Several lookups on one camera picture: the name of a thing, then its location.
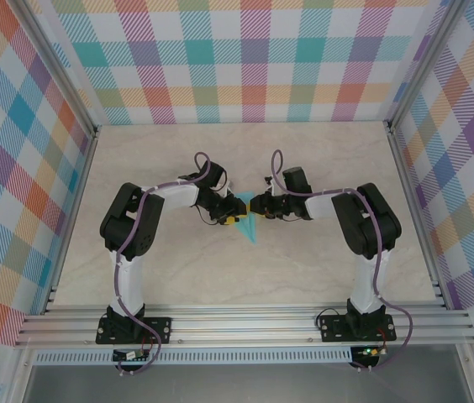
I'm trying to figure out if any light blue cloth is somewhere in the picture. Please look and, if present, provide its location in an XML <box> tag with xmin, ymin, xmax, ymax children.
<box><xmin>234</xmin><ymin>191</ymin><xmax>260</xmax><ymax>246</ymax></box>

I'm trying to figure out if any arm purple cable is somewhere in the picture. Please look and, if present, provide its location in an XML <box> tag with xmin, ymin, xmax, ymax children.
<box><xmin>113</xmin><ymin>151</ymin><xmax>217</xmax><ymax>375</ymax></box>
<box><xmin>271</xmin><ymin>149</ymin><xmax>414</xmax><ymax>373</ymax></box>

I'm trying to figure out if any aluminium frame post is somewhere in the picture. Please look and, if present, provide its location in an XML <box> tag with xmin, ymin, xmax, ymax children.
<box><xmin>12</xmin><ymin>0</ymin><xmax>99</xmax><ymax>139</ymax></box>
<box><xmin>383</xmin><ymin>0</ymin><xmax>471</xmax><ymax>133</ymax></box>

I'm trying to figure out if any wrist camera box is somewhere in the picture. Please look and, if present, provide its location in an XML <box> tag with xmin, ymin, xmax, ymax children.
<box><xmin>250</xmin><ymin>192</ymin><xmax>271</xmax><ymax>216</ymax></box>
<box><xmin>219</xmin><ymin>196</ymin><xmax>247</xmax><ymax>219</ymax></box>

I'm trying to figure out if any perforated cable tray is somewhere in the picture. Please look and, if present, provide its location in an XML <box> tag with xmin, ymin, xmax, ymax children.
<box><xmin>33</xmin><ymin>347</ymin><xmax>354</xmax><ymax>365</ymax></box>

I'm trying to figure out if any aluminium side rail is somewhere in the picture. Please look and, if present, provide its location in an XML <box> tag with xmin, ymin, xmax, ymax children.
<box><xmin>41</xmin><ymin>125</ymin><xmax>102</xmax><ymax>316</ymax></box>
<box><xmin>386</xmin><ymin>121</ymin><xmax>450</xmax><ymax>311</ymax></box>

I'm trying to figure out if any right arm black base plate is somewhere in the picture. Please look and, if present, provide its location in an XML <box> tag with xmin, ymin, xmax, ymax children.
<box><xmin>319</xmin><ymin>314</ymin><xmax>398</xmax><ymax>343</ymax></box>

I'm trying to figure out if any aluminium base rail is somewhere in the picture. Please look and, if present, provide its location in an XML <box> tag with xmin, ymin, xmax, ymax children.
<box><xmin>13</xmin><ymin>304</ymin><xmax>474</xmax><ymax>348</ymax></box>

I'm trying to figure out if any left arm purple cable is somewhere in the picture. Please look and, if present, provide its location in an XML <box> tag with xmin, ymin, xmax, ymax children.
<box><xmin>113</xmin><ymin>151</ymin><xmax>217</xmax><ymax>375</ymax></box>

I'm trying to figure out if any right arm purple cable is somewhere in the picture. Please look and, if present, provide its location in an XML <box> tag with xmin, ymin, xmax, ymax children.
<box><xmin>271</xmin><ymin>149</ymin><xmax>414</xmax><ymax>373</ymax></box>

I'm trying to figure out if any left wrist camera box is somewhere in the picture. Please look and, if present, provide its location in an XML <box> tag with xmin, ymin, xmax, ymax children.
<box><xmin>219</xmin><ymin>196</ymin><xmax>247</xmax><ymax>219</ymax></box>

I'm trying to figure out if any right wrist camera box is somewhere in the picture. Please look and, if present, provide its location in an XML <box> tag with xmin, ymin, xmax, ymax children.
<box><xmin>250</xmin><ymin>192</ymin><xmax>271</xmax><ymax>216</ymax></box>

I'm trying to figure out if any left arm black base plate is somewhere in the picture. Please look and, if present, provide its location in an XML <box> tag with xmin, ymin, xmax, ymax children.
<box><xmin>96</xmin><ymin>317</ymin><xmax>173</xmax><ymax>346</ymax></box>

